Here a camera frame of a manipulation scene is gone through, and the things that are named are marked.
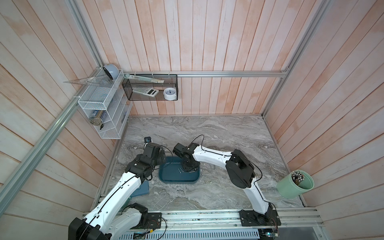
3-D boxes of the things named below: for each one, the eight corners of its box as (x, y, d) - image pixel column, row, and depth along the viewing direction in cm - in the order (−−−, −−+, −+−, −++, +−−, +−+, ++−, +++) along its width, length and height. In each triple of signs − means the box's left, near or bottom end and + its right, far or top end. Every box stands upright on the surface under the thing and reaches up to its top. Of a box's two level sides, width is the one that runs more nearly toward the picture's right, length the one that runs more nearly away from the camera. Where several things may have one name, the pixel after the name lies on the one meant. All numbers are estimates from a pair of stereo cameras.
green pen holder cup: (279, 198, 82) (298, 188, 68) (273, 182, 88) (289, 169, 74) (299, 198, 82) (322, 188, 68) (292, 182, 88) (312, 169, 74)
